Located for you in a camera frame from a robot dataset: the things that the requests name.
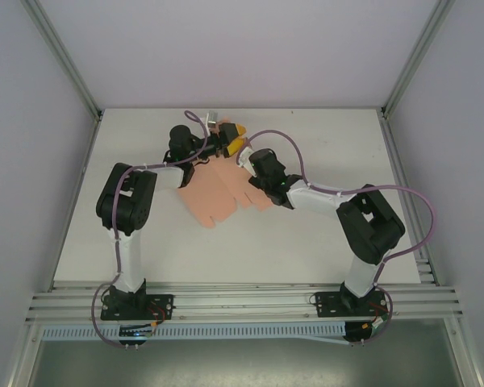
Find aluminium frame leg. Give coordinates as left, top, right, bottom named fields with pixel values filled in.
left=7, top=322, right=45, bottom=387
left=441, top=320, right=483, bottom=387

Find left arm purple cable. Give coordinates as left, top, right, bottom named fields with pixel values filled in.
left=90, top=109, right=211, bottom=348

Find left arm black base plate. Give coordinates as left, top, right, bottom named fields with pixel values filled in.
left=100, top=293, right=175, bottom=323

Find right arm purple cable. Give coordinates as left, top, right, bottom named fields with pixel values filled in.
left=236, top=128, right=439, bottom=347

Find aluminium mounting rails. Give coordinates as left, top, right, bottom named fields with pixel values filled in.
left=26, top=281, right=463, bottom=323

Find base red power wire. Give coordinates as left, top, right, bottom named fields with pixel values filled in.
left=148, top=305, right=165, bottom=328
left=365, top=301, right=389, bottom=324

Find aluminium frame post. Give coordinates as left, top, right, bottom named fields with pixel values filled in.
left=381, top=0, right=459, bottom=120
left=22, top=0, right=104, bottom=122

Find grey metal sheet panel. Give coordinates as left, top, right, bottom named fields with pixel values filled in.
left=34, top=340, right=467, bottom=387

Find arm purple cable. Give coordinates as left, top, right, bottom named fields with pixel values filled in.
left=90, top=109, right=211, bottom=348
left=236, top=128, right=439, bottom=347

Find left base red power wire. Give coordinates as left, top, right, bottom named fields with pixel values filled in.
left=148, top=305, right=165, bottom=328

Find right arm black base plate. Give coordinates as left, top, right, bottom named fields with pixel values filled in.
left=313, top=289, right=388, bottom=318

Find right base red power wire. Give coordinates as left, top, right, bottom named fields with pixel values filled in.
left=365, top=301, right=389, bottom=324

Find white slotted cable duct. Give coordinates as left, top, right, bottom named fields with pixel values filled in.
left=42, top=320, right=350, bottom=343

